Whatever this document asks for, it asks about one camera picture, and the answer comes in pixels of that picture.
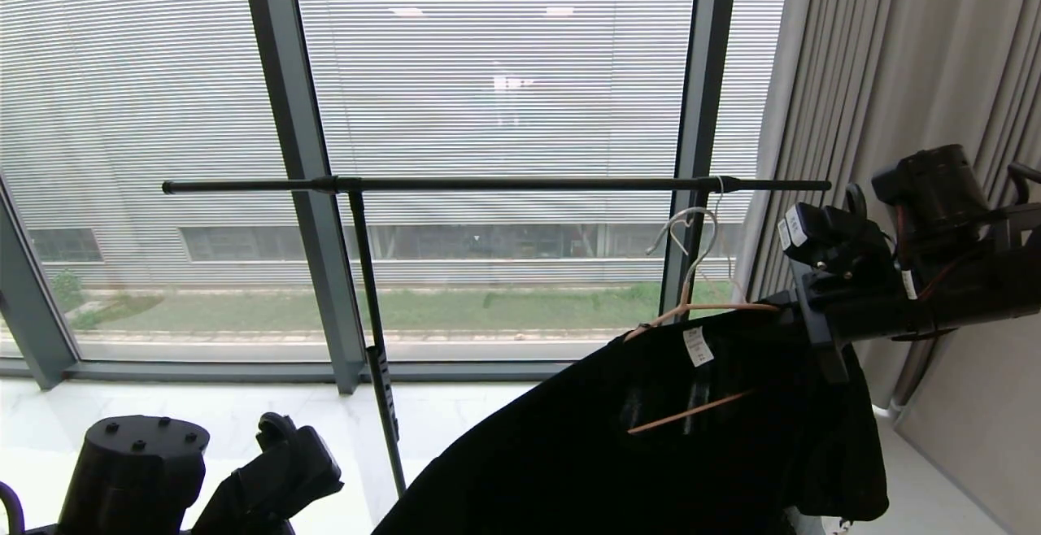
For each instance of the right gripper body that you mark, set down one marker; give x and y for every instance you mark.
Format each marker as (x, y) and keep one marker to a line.
(870, 311)

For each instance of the pink clothes hanger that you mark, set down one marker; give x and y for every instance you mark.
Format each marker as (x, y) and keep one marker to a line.
(720, 222)
(732, 305)

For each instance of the black garment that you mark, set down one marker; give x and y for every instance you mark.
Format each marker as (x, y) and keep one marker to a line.
(569, 454)

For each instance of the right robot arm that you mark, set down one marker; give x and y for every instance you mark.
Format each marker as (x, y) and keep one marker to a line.
(935, 185)

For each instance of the black clothes rack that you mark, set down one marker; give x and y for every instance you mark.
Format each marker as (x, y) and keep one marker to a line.
(488, 184)

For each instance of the beige curtain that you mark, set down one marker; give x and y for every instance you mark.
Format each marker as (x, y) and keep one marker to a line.
(895, 71)

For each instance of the window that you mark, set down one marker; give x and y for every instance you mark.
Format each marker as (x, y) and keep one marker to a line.
(297, 112)

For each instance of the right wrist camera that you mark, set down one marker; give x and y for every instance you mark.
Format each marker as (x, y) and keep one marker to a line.
(821, 234)

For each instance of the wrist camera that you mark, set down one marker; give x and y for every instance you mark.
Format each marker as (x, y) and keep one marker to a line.
(821, 234)
(293, 462)

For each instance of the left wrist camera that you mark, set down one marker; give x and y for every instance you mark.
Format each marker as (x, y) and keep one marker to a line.
(293, 462)

